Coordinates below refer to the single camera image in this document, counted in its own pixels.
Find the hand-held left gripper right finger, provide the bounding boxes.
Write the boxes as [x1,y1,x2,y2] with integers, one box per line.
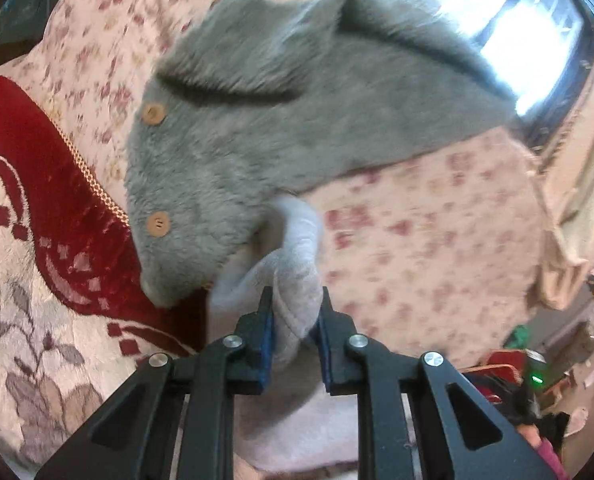
[316,287,572,480]

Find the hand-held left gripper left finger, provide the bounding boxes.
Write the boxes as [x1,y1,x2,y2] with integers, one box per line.
[34,286,276,480]

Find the light grey pants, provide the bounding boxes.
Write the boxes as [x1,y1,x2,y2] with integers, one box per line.
[204,195,378,476]

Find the floral bed sheet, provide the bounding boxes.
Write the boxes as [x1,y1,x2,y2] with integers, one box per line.
[0,0,552,361]

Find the beige curtain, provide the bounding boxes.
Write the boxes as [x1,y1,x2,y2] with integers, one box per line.
[532,50,594,311]

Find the grey fluffy buttoned jacket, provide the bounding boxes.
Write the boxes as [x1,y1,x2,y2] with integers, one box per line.
[126,0,520,311]

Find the red patterned blanket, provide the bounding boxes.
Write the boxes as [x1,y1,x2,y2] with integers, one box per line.
[0,75,218,471]

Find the window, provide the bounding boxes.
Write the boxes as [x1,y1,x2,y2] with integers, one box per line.
[367,0,594,136]

